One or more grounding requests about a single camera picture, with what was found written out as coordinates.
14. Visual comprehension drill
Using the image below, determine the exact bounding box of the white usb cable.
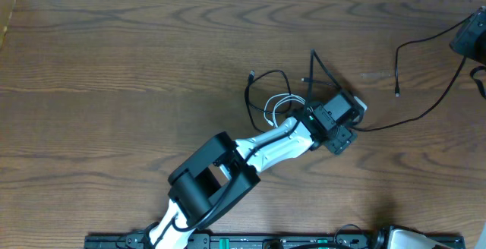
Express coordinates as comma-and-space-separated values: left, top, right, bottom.
263, 93, 307, 128

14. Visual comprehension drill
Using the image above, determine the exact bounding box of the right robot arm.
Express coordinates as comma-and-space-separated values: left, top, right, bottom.
370, 6, 485, 249

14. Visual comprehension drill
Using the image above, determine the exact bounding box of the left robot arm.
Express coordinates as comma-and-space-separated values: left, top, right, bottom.
147, 90, 367, 248

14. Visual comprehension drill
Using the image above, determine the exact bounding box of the long black usb cable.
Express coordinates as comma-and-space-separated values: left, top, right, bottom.
349, 15, 474, 133

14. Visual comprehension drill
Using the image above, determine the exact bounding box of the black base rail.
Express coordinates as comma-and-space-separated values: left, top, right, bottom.
83, 232, 466, 249

